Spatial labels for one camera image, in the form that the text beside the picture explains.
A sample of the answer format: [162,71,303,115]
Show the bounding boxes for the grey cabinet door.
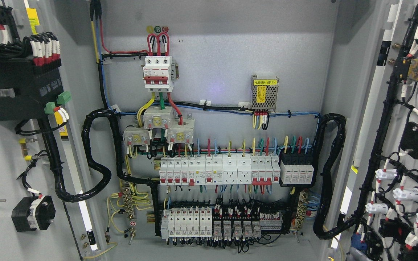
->
[0,0,110,261]
[314,0,418,261]

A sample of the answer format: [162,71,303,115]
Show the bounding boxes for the grey current transformers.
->
[123,106,195,150]

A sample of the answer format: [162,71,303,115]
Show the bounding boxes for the white circuit breaker row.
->
[159,153,280,186]

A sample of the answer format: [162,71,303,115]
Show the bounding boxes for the perforated metal power supply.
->
[250,74,279,112]

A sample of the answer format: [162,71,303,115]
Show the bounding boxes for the red white main breaker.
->
[143,56,176,92]

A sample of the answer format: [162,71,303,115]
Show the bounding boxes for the lower relay terminal row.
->
[212,200,283,242]

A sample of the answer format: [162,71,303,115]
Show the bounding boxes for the lower white breaker row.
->
[160,207,213,241]

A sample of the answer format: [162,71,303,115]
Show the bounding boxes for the black surge protector block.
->
[280,151,315,188]

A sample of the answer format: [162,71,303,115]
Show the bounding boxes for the black digital power meter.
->
[0,56,71,121]

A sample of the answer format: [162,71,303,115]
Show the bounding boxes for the black left cable loom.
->
[55,109,159,203]

